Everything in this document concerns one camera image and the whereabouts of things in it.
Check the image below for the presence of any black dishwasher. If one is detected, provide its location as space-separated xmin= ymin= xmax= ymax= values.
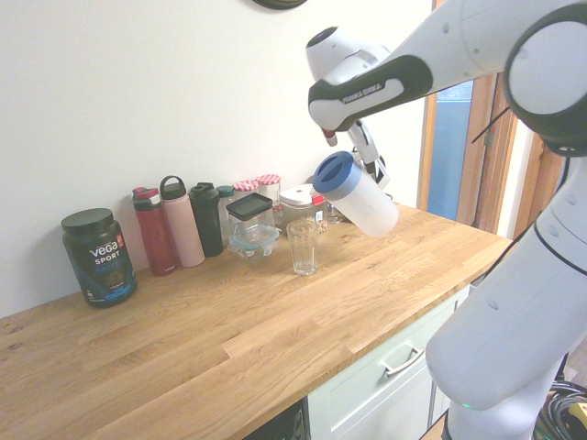
xmin=247 ymin=397 xmax=310 ymax=440

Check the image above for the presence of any blue door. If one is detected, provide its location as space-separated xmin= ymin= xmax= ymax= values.
xmin=432 ymin=83 xmax=474 ymax=226

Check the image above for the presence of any translucent pitcher with blue lid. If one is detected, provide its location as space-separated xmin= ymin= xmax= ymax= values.
xmin=312 ymin=150 xmax=400 ymax=238

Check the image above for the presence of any cereal container with white lid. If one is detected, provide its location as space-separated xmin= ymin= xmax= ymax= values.
xmin=279 ymin=183 xmax=330 ymax=234

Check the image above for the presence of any black round wall object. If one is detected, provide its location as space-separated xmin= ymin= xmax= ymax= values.
xmin=249 ymin=0 xmax=311 ymax=11

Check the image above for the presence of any glass jar red checkered lid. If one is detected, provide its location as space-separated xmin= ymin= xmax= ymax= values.
xmin=232 ymin=179 xmax=261 ymax=203
xmin=254 ymin=173 xmax=282 ymax=217

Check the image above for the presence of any glass container with teal lid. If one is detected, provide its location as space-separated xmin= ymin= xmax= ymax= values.
xmin=227 ymin=225 xmax=282 ymax=263

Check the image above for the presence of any red water bottle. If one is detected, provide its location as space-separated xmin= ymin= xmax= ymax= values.
xmin=131 ymin=184 xmax=178 ymax=278

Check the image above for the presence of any white cabinet drawer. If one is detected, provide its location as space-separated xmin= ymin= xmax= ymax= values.
xmin=305 ymin=282 xmax=474 ymax=440

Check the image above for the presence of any clear glass mug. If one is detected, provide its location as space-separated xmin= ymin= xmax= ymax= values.
xmin=326 ymin=201 xmax=355 ymax=226

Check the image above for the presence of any glass jar with green lid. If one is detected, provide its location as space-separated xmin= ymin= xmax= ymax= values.
xmin=215 ymin=184 xmax=237 ymax=213

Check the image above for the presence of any metal drawer handle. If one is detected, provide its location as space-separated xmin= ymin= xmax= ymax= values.
xmin=379 ymin=345 xmax=426 ymax=379

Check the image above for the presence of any bundle of cables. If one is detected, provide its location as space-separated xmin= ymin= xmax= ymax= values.
xmin=535 ymin=379 xmax=587 ymax=440

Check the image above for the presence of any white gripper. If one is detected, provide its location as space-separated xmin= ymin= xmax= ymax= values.
xmin=346 ymin=120 xmax=392 ymax=190

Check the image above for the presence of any pink water bottle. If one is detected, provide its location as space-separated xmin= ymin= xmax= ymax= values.
xmin=158 ymin=174 xmax=206 ymax=269

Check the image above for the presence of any dark protein powder tub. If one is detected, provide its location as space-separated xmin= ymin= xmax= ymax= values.
xmin=60 ymin=207 xmax=139 ymax=310

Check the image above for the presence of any black shaker bottle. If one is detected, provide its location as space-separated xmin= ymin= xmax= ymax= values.
xmin=187 ymin=181 xmax=226 ymax=259

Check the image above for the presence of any wooden door frame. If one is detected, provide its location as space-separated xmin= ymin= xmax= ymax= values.
xmin=415 ymin=71 xmax=570 ymax=245

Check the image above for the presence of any square container with black lid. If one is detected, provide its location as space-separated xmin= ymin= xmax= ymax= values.
xmin=225 ymin=192 xmax=278 ymax=245

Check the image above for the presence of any clear drinking glass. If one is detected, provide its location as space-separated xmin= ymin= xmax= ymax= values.
xmin=285 ymin=219 xmax=321 ymax=278

